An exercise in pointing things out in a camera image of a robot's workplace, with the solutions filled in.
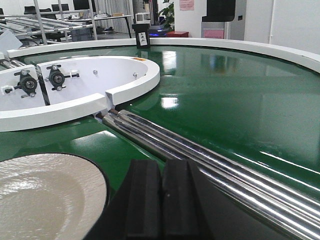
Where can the white inner curved guard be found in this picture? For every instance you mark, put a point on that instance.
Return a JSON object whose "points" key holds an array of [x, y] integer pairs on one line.
{"points": [[103, 83]]}

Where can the grey kiosk machine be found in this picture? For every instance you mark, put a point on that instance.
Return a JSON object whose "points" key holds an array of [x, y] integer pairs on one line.
{"points": [[224, 19]]}

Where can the pink wall notice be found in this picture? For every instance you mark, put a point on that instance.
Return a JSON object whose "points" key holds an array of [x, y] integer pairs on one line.
{"points": [[186, 5]]}

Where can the metal roller rack frame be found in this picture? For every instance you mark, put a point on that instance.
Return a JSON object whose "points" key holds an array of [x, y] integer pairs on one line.
{"points": [[45, 26]]}

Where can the black box with label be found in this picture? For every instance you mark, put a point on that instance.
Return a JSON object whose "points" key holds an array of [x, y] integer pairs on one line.
{"points": [[142, 35]]}

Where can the white outer conveyor rim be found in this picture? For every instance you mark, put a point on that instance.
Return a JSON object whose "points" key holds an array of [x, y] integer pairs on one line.
{"points": [[303, 58]]}

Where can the red box on floor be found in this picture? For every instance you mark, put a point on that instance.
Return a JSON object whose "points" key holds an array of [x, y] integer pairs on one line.
{"points": [[177, 34]]}

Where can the black bearing mount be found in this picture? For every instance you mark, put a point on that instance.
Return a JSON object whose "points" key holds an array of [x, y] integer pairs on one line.
{"points": [[57, 78], [26, 83]]}

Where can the chrome conveyor rollers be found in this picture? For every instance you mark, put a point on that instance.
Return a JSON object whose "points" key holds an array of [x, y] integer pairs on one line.
{"points": [[290, 210]]}

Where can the green potted plant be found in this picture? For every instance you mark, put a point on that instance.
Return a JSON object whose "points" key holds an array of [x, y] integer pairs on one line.
{"points": [[168, 14]]}

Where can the black bearing mount right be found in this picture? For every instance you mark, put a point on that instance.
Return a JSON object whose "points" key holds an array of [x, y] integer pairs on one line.
{"points": [[57, 78]]}

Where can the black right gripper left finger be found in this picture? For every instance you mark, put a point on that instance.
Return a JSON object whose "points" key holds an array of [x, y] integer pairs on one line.
{"points": [[143, 220]]}

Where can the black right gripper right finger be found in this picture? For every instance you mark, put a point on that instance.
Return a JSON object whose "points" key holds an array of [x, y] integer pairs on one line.
{"points": [[182, 216]]}

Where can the white office table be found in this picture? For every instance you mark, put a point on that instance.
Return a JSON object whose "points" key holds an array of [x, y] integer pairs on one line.
{"points": [[120, 24]]}

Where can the black bearing mount left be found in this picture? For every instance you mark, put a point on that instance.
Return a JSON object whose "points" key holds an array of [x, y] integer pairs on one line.
{"points": [[26, 83]]}

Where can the beige plate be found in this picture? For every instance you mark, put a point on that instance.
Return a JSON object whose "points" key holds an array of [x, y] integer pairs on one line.
{"points": [[51, 196]]}

